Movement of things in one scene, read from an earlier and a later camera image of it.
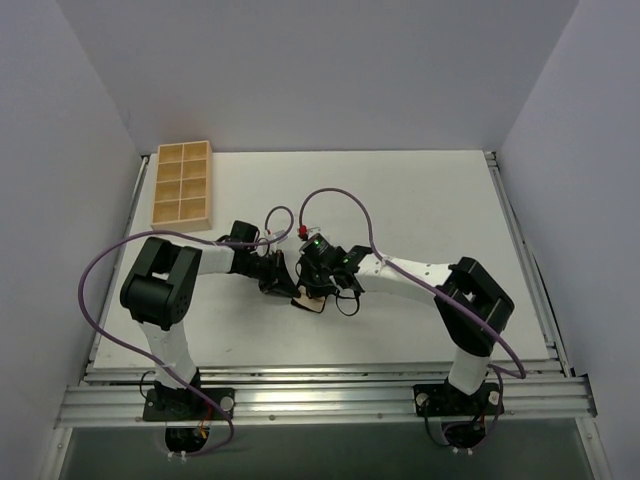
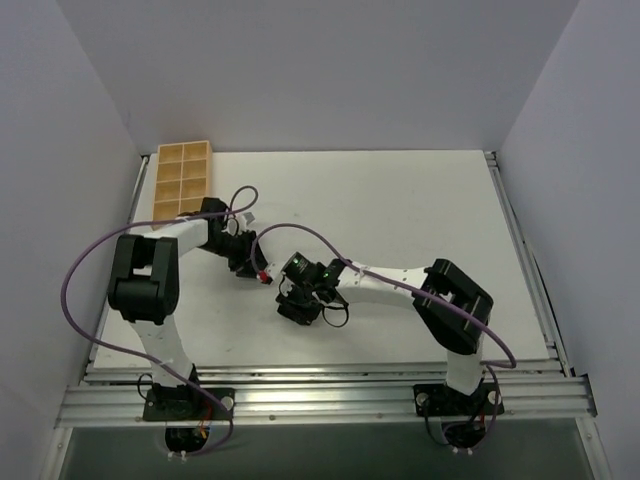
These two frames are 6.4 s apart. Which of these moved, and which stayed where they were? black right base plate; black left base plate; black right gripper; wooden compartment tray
Moved: black right gripper
Stayed: black left base plate; black right base plate; wooden compartment tray
